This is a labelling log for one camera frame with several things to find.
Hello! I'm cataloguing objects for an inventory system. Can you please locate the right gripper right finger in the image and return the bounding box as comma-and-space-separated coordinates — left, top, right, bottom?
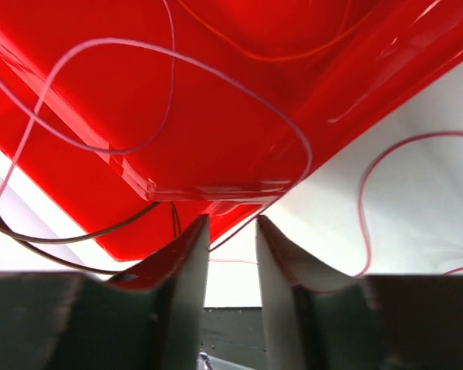
256, 216, 463, 369

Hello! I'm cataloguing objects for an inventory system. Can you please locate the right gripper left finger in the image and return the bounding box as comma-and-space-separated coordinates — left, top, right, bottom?
0, 214, 210, 369

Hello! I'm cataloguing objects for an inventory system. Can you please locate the black thin cable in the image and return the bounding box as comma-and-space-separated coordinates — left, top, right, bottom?
0, 49, 182, 277

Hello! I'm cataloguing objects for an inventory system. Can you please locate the red plastic bin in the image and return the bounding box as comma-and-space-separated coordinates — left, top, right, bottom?
0, 1, 463, 261

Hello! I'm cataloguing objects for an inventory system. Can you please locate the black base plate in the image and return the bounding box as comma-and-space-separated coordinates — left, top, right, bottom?
200, 307, 268, 369

